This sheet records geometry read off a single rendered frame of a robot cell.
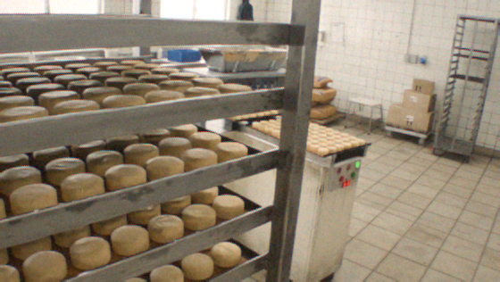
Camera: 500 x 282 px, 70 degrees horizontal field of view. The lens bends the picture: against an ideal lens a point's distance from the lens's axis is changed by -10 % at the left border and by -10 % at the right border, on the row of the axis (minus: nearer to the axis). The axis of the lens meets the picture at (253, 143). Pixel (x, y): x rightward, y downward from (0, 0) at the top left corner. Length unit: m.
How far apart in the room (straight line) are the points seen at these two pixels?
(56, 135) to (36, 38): 0.09
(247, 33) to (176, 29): 0.10
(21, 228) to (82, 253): 0.12
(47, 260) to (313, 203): 1.69
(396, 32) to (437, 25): 0.61
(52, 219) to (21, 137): 0.09
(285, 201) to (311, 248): 1.59
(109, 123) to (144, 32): 0.10
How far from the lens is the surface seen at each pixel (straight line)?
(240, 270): 0.63
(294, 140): 0.56
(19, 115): 0.42
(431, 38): 6.10
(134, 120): 0.42
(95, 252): 0.51
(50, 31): 0.38
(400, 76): 6.24
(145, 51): 0.90
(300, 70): 0.54
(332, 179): 2.01
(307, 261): 2.23
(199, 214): 0.58
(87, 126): 0.40
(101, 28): 0.39
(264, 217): 0.61
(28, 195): 0.46
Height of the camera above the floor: 1.52
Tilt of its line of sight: 18 degrees down
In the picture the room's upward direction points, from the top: 4 degrees clockwise
